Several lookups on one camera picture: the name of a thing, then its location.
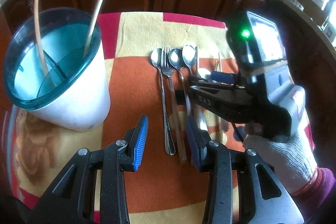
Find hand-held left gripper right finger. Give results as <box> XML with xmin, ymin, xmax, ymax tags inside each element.
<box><xmin>185</xmin><ymin>116</ymin><xmax>305</xmax><ymax>224</ymax></box>

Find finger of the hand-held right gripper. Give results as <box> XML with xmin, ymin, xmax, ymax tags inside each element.
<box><xmin>189</xmin><ymin>85</ymin><xmax>253</xmax><ymax>124</ymax></box>
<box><xmin>188</xmin><ymin>70</ymin><xmax>248</xmax><ymax>90</ymax></box>

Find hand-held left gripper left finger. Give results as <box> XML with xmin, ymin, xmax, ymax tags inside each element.
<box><xmin>28</xmin><ymin>114</ymin><xmax>149</xmax><ymax>224</ymax></box>

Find steel fork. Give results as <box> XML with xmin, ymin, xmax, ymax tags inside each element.
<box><xmin>161</xmin><ymin>47</ymin><xmax>187</xmax><ymax>165</ymax></box>

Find long steel spoon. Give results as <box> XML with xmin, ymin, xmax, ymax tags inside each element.
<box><xmin>150</xmin><ymin>48</ymin><xmax>176</xmax><ymax>156</ymax></box>

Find white utensil holder blue rim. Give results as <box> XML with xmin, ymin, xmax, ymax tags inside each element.
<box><xmin>3</xmin><ymin>9</ymin><xmax>111</xmax><ymax>132</ymax></box>

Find person's right forearm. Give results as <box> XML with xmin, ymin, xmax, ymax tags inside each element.
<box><xmin>294</xmin><ymin>167</ymin><xmax>336</xmax><ymax>214</ymax></box>

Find person's right hand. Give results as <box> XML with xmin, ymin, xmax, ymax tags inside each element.
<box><xmin>243</xmin><ymin>111</ymin><xmax>320</xmax><ymax>196</ymax></box>

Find printed blanket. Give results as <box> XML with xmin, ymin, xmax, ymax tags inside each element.
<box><xmin>7</xmin><ymin>12</ymin><xmax>315</xmax><ymax>224</ymax></box>

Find white power strip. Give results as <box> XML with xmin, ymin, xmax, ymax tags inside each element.
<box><xmin>324</xmin><ymin>23</ymin><xmax>336</xmax><ymax>41</ymax></box>

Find patterned white bowl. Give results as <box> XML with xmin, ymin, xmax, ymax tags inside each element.
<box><xmin>287</xmin><ymin>0</ymin><xmax>304</xmax><ymax>10</ymax></box>

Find cardboard box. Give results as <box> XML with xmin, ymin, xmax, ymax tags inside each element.
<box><xmin>298</xmin><ymin>0</ymin><xmax>328</xmax><ymax>24</ymax></box>

